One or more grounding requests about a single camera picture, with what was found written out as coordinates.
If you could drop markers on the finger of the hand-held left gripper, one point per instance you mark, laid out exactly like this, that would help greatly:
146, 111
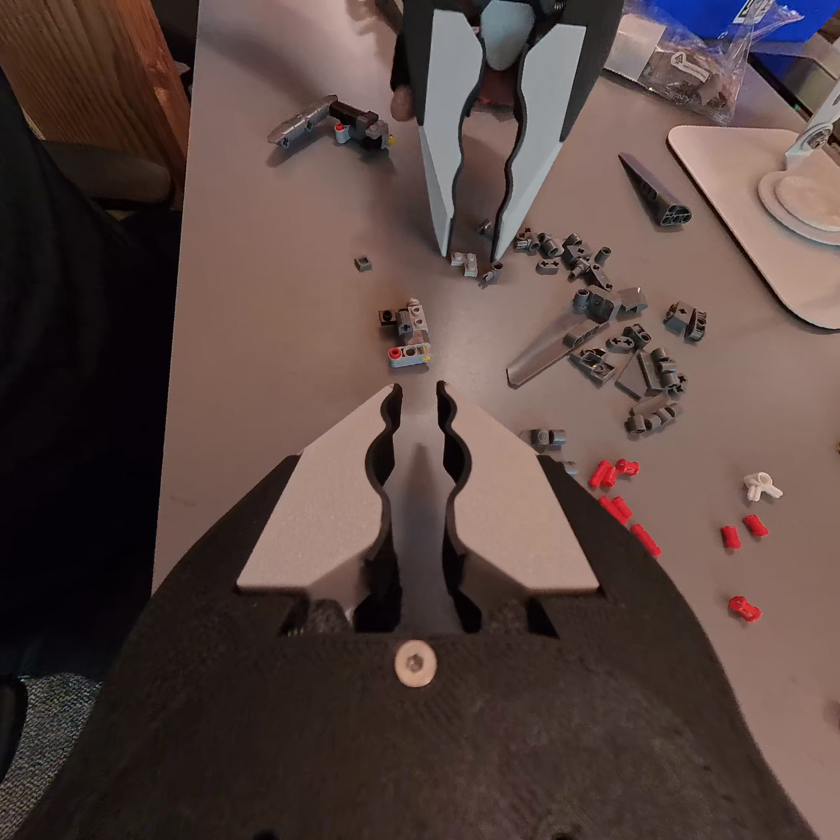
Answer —
446, 98
548, 111

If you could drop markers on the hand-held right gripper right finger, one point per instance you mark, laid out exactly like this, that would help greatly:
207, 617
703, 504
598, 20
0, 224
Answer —
518, 531

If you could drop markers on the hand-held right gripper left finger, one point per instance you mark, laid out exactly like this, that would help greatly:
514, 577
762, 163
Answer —
315, 525

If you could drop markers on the person's left hand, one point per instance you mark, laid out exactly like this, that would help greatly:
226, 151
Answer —
401, 105

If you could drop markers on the clear plastic bag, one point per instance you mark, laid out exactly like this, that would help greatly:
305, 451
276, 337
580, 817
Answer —
682, 65

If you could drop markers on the grey round toy brick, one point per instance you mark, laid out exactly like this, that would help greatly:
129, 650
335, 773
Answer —
543, 438

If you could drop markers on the group of red toy pins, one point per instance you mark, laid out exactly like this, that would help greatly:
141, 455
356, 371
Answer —
617, 508

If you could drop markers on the long grey toy brick model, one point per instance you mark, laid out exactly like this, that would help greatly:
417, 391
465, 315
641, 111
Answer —
328, 124

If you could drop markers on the dark pointed toy panel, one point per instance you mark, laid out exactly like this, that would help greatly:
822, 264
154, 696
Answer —
656, 193

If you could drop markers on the blue box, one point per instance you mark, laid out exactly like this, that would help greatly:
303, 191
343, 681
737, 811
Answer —
774, 19

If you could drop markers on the small dark square toy brick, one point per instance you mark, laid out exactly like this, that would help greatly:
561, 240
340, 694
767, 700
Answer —
363, 263

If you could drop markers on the white monitor stand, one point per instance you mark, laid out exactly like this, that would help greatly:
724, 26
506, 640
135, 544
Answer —
741, 177

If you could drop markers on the small grey toy brick model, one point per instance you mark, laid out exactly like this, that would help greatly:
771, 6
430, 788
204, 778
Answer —
410, 334

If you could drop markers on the heap of grey toy bricks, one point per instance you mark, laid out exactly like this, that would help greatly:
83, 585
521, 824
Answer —
610, 328

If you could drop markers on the white toy connector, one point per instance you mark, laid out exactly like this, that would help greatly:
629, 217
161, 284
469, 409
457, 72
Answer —
761, 487

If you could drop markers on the black chair armrest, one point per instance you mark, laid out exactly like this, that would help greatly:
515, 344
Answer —
111, 170

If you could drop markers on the wooden cabinet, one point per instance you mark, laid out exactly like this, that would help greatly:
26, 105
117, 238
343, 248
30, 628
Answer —
85, 72

